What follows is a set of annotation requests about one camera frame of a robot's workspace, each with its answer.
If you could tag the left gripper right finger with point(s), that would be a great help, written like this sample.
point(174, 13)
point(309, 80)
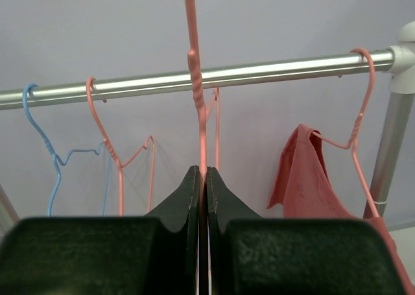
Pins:
point(223, 206)

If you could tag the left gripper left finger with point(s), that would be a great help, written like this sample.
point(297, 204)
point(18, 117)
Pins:
point(173, 260)

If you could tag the light blue hanger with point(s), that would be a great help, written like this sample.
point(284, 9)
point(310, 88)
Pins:
point(56, 159)

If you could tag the pink t shirt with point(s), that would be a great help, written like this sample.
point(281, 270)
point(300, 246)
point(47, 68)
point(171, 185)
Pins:
point(302, 183)

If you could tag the metal clothes rack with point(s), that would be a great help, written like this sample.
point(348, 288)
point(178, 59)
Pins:
point(398, 60)

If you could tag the pink hanger of green shirt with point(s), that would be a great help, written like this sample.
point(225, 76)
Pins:
point(193, 58)

